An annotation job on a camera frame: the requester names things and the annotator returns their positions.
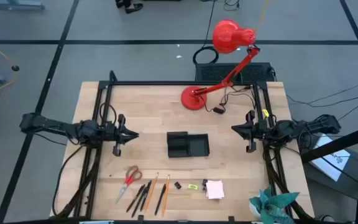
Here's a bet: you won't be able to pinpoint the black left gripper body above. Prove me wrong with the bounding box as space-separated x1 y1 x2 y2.
110 113 127 157

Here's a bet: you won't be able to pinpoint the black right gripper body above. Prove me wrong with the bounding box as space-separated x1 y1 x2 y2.
245 110 262 154

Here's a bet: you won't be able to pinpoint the red-handled scissors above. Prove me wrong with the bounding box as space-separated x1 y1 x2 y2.
114 165 143 205

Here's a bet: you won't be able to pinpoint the black mesh desk organizer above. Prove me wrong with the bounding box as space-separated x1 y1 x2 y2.
166 131 210 158

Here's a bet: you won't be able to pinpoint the orange pencil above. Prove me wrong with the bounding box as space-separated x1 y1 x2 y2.
144 172 160 213
161 174 171 218

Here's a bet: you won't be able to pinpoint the black pen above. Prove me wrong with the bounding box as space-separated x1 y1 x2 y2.
140 180 153 212
154 183 167 217
126 184 146 213
131 183 150 218

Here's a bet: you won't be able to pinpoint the pale pink sticky note pad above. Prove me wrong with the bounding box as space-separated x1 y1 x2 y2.
205 179 226 200

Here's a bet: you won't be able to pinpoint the black perforated metal case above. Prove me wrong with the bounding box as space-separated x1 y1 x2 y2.
195 62 277 83

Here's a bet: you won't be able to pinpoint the teal leafed potted plant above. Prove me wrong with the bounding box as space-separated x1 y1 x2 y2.
249 185 300 224

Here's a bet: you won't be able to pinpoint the white paper sheet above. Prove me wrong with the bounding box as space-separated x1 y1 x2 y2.
309 133 352 182

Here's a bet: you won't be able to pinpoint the black metal stand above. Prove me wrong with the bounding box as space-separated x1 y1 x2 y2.
300 121 358 224

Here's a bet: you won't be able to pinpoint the red desk lamp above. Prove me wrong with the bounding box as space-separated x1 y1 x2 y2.
180 19 260 111

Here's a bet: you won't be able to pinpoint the person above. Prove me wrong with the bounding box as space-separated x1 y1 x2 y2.
115 0 144 14

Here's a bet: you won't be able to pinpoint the black left wrist camera cable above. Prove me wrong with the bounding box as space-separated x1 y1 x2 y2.
99 102 117 125

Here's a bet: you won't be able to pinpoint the black lamp cable with switch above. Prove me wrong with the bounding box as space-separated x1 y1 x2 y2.
199 85 257 115

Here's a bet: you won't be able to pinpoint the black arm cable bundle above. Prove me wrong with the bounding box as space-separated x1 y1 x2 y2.
52 144 101 218
261 146 318 222

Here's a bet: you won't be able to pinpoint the black aluminium table frame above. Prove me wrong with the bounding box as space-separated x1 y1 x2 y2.
73 80 293 222

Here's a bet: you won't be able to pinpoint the black coiled floor cable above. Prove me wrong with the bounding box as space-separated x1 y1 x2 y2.
192 0 220 65

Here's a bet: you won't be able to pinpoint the yellow hanging cable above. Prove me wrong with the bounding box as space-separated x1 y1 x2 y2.
255 0 270 32

